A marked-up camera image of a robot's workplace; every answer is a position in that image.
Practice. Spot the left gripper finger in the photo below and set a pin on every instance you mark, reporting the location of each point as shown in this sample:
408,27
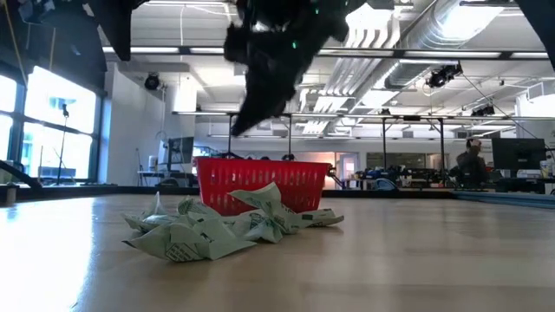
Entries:
258,119

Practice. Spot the green-white stevia packet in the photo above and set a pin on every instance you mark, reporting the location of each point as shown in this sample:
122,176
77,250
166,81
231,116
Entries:
264,197
260,227
197,209
323,218
149,214
195,245

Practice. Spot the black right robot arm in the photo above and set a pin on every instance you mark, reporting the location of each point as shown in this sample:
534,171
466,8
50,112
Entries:
544,21

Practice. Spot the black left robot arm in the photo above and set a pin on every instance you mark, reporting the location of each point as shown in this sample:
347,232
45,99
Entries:
115,26

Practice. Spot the red plastic basket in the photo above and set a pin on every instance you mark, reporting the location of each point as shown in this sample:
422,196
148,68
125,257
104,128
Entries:
260,182

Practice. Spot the dark monitor on stand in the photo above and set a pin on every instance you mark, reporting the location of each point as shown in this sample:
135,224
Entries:
180,149

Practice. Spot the overhead rig beam with lights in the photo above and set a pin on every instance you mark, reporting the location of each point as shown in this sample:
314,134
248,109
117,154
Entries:
184,50

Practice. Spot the blue office chair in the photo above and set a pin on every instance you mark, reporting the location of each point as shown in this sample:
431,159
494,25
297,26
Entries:
383,185

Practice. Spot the thin black floor stand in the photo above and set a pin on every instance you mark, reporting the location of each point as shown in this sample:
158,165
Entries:
64,143

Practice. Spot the person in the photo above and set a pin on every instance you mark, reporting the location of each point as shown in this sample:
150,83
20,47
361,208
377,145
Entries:
472,164

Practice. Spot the black curved bar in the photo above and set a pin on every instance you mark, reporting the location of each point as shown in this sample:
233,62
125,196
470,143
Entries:
21,173

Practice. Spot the black computer monitor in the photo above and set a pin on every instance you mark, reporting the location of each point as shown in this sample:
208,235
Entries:
518,158

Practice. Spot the black hanging camera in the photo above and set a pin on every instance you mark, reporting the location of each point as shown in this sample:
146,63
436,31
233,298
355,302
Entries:
483,110
442,74
152,81

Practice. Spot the black aluminium table frame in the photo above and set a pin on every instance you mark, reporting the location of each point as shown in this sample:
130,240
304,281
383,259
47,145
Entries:
108,190

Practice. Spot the small dark post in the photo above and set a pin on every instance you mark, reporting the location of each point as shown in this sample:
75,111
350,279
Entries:
11,194

